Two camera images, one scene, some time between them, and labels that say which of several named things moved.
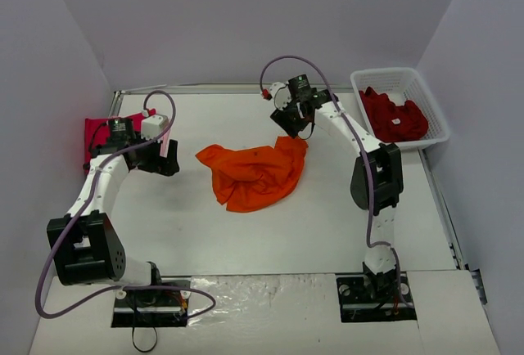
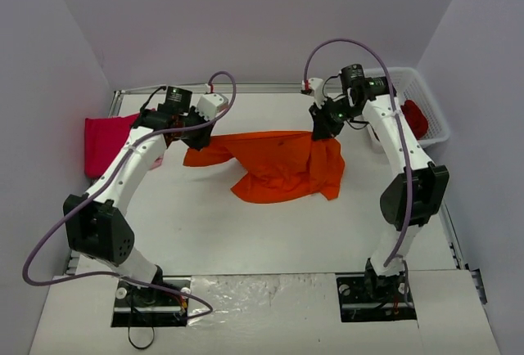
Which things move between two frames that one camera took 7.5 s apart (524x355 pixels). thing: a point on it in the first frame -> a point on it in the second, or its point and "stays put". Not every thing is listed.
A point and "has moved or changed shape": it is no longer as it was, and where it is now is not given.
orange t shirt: (248, 178) has moved or changed shape
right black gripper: (289, 119) -> (323, 127)
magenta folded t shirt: (97, 131) stays put
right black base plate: (375, 298) stays put
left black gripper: (160, 159) -> (198, 133)
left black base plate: (152, 307) stays put
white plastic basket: (400, 85) stays put
